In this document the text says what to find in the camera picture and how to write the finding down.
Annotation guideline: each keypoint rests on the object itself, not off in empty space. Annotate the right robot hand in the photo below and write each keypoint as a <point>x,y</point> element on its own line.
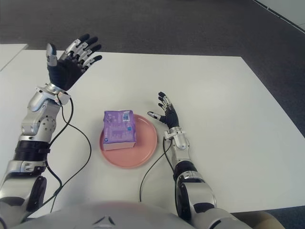
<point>171,119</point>

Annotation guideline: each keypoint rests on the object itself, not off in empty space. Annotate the beige rounded object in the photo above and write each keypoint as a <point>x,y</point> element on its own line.
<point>264,220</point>

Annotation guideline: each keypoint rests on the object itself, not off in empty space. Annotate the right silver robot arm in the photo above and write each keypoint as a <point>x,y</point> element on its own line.
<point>181,143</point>

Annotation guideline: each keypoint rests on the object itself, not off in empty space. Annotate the pink round plate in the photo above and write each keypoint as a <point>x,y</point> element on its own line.
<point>145,148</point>

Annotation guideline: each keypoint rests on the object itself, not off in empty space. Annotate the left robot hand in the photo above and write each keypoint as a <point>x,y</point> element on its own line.
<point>63,71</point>

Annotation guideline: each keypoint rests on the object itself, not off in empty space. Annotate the silver robot torso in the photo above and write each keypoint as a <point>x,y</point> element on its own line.
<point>102,214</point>

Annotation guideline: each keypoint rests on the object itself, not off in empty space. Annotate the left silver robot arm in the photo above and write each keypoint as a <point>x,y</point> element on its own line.
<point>38,124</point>

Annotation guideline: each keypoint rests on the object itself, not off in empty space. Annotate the purple tissue paper pack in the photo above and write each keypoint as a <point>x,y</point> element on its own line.
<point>119,131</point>

